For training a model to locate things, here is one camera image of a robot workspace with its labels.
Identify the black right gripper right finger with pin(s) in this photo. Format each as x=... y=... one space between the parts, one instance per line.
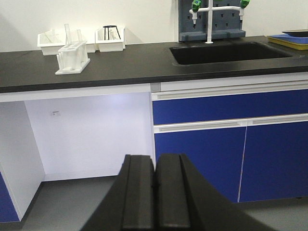
x=186 y=201

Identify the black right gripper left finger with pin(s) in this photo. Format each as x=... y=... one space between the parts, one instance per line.
x=129 y=204

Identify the white test tube rack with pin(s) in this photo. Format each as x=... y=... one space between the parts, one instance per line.
x=72 y=58

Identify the front clear glass test tube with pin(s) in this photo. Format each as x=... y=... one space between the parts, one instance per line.
x=68 y=34

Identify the clear glass test tube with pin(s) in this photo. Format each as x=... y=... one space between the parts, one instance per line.
x=68 y=34
x=79 y=35

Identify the rear clear glass test tube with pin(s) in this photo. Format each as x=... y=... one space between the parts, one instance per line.
x=79 y=35

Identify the grey pegboard drying rack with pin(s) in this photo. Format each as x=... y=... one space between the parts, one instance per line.
x=226 y=23

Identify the left blue cabinet door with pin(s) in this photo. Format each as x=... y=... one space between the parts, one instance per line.
x=216 y=153

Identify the blue cabinet door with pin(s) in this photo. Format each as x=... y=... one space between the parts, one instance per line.
x=216 y=153
x=275 y=162

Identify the blue cabinet drawer front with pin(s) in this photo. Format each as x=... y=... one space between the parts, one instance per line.
x=230 y=107

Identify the right blue cabinet door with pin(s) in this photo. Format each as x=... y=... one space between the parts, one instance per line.
x=275 y=162

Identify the black lab sink basin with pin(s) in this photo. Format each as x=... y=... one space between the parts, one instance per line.
x=232 y=52

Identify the middle white storage bin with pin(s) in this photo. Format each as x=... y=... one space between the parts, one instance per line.
x=91 y=46

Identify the white storage bin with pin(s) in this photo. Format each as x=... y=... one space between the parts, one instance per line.
x=110 y=45
x=50 y=41
x=91 y=46

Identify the right white storage bin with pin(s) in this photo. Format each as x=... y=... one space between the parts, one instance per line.
x=110 y=45

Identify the black metal tripod stand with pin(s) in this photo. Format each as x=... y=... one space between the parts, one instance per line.
x=111 y=32

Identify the left white storage bin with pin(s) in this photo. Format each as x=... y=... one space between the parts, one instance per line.
x=50 y=41

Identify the blue plastic tray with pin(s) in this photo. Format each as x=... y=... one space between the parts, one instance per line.
x=285 y=37

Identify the yellow plastic tray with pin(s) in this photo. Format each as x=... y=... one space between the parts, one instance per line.
x=296 y=46

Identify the white lab faucet green knobs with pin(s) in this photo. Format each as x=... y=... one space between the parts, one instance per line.
x=196 y=8

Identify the dark shallow dish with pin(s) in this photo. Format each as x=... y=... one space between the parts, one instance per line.
x=301 y=33

